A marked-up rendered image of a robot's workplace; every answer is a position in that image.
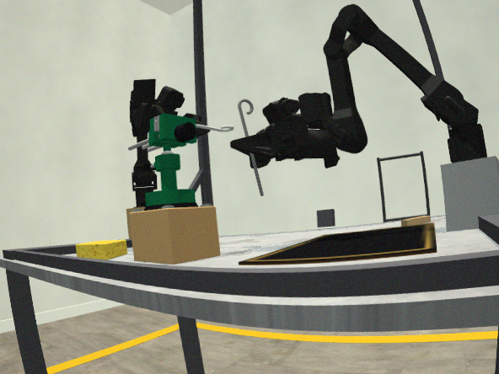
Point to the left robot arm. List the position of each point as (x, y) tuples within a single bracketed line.
[(466, 139)]

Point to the black flat mat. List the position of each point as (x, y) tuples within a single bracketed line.
[(351, 246)]

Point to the brown wooden block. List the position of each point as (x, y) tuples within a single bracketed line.
[(174, 235)]

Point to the green bench vise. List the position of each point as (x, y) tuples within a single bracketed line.
[(168, 164)]

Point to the yellow sponge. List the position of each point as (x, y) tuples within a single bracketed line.
[(102, 251)]

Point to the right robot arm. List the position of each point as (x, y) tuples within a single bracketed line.
[(144, 92)]

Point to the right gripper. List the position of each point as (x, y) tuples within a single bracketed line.
[(144, 114)]

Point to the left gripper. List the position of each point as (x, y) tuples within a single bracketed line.
[(269, 142)]

